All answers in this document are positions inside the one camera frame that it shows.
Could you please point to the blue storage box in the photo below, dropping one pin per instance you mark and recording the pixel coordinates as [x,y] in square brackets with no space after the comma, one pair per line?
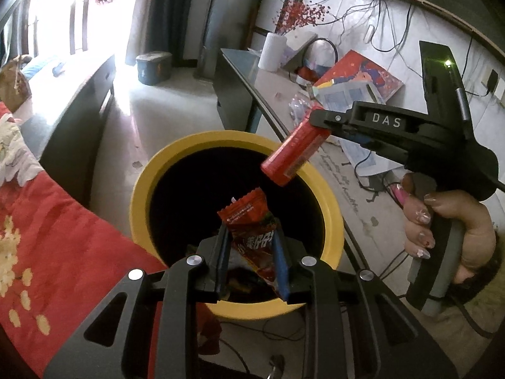
[154,69]

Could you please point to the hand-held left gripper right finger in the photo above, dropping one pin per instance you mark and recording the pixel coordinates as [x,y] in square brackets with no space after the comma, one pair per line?
[281,264]

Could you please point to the red berry branches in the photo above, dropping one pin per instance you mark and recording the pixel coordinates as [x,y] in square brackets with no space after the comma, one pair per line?
[300,14]

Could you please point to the red cylindrical packet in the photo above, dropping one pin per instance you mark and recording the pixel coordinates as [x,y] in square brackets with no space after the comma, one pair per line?
[294,152]

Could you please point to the pink item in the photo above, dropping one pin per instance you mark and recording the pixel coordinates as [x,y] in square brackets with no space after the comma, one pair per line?
[399,194]

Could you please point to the black wall plug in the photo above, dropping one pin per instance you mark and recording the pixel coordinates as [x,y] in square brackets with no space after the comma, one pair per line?
[494,83]

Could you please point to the glass-topped television cabinet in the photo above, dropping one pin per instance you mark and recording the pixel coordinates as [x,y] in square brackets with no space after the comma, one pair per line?
[240,87]

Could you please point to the red book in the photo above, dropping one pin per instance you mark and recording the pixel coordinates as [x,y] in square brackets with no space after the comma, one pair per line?
[367,73]

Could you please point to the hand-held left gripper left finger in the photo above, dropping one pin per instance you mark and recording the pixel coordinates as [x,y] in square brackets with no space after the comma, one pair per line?
[177,304]

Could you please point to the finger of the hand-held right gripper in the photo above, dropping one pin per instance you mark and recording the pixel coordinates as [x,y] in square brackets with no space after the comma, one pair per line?
[353,134]
[333,117]

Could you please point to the colourful packet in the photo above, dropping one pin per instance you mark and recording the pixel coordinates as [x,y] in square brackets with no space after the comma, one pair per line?
[300,106]

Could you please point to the brown balcony door frame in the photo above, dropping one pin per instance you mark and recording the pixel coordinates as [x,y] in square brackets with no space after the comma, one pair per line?
[79,15]

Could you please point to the grey curtain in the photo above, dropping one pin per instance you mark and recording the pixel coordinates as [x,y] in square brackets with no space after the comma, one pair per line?
[169,12]

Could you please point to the brown paper bag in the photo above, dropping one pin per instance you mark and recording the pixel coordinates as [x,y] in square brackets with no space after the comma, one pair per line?
[14,83]

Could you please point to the white paper towel roll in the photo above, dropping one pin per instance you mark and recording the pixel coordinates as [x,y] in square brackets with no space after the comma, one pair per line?
[272,52]

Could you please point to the white round device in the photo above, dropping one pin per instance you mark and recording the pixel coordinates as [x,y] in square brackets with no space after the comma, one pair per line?
[321,59]

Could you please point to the grey standing air conditioner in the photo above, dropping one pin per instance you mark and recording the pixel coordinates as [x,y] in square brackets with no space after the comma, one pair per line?
[232,19]

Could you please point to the glossy coffee table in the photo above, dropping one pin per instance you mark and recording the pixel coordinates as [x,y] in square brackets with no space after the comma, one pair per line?
[71,118]

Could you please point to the red floral blanket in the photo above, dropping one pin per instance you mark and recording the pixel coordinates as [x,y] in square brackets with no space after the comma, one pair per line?
[59,252]

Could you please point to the person's right hand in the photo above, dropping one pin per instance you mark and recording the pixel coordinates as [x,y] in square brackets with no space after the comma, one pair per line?
[473,237]

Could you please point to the printed paper sheets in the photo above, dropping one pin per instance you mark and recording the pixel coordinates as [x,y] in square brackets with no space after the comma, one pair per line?
[343,94]

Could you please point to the yellow trash bin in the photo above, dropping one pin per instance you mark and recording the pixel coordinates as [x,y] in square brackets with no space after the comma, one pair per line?
[158,166]

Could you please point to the person's right forearm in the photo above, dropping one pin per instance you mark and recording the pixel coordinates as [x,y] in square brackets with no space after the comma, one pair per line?
[487,280]

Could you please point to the red snack wrapper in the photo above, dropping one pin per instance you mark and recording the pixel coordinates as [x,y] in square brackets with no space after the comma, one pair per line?
[252,229]

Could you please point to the white box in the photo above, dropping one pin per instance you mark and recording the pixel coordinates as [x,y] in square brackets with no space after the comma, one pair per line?
[298,49]

